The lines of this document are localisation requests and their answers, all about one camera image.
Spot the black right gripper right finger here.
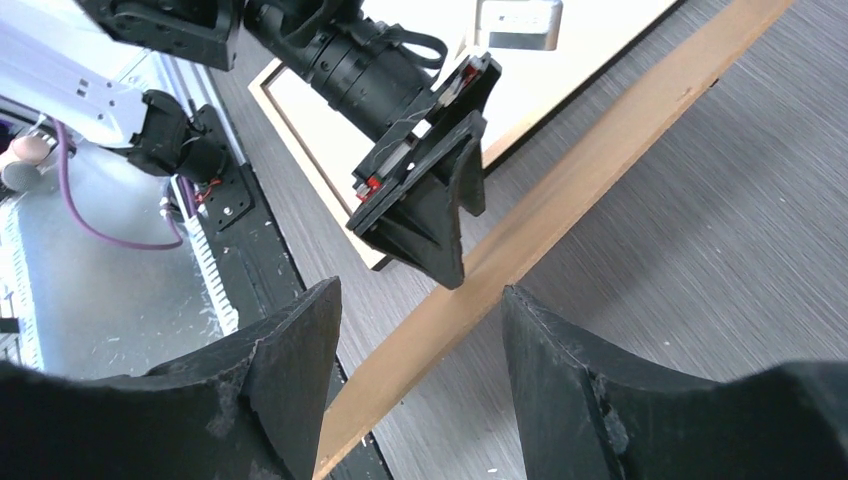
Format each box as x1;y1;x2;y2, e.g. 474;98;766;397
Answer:
500;286;847;479

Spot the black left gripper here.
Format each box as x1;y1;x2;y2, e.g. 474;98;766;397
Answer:
245;1;501;290

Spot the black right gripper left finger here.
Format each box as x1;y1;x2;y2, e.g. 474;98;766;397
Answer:
1;277;342;479

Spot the brown cardboard backing board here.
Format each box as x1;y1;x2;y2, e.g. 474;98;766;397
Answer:
314;0;790;479

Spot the light wooden picture frame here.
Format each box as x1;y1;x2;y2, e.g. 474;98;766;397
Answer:
244;1;673;287

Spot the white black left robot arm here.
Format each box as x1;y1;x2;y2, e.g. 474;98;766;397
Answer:
1;1;501;289

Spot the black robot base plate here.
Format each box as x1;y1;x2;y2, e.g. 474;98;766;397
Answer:
177;105;306;333

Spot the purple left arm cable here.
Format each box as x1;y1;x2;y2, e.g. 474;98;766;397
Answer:
52;119;200;253

